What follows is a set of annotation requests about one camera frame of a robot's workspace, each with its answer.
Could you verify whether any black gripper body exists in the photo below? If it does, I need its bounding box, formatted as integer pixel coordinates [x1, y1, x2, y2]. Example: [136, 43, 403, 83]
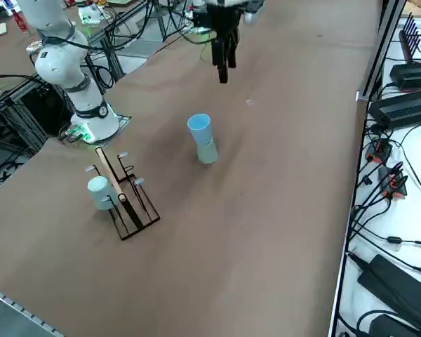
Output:
[210, 4, 243, 40]

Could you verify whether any light blue plastic cup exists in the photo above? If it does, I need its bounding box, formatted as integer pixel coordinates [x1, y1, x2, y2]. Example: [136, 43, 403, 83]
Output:
[187, 113, 212, 145]

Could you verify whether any pale green plastic cup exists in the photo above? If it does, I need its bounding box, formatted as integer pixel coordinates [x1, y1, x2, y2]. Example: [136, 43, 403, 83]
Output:
[195, 138, 220, 165]
[86, 176, 116, 211]

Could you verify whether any orange and black connector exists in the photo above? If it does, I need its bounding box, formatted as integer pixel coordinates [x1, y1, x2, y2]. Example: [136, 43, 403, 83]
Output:
[377, 163, 409, 199]
[366, 138, 394, 164]

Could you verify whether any black peg rack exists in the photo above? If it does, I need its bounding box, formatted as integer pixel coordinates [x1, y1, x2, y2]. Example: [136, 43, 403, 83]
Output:
[398, 12, 421, 65]

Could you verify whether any black ribbed power adapter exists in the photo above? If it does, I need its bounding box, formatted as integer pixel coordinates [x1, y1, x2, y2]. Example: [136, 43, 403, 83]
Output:
[389, 62, 421, 91]
[367, 87, 421, 130]

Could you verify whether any red and white bottle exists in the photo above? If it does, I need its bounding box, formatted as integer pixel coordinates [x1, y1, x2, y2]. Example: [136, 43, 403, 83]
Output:
[10, 9, 31, 34]

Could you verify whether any black flat power adapter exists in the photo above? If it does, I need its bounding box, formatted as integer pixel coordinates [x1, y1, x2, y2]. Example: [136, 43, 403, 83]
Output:
[368, 312, 421, 337]
[356, 253, 421, 333]

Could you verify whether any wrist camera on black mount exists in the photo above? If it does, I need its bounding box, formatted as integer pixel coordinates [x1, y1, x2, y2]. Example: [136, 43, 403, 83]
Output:
[243, 0, 267, 26]

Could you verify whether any upright aluminium profile post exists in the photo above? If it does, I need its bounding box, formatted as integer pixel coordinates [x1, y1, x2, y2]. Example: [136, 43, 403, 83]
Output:
[356, 0, 408, 93]

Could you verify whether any black wire cup rack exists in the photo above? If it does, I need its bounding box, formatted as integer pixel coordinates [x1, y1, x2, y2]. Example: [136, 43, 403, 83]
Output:
[85, 146, 161, 242]

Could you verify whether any black equipment frame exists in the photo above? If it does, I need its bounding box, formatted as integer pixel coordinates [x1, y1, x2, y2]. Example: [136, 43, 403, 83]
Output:
[0, 73, 74, 155]

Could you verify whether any aluminium table edge rail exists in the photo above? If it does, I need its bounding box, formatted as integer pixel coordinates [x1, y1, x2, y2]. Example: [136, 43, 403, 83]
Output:
[0, 283, 65, 337]

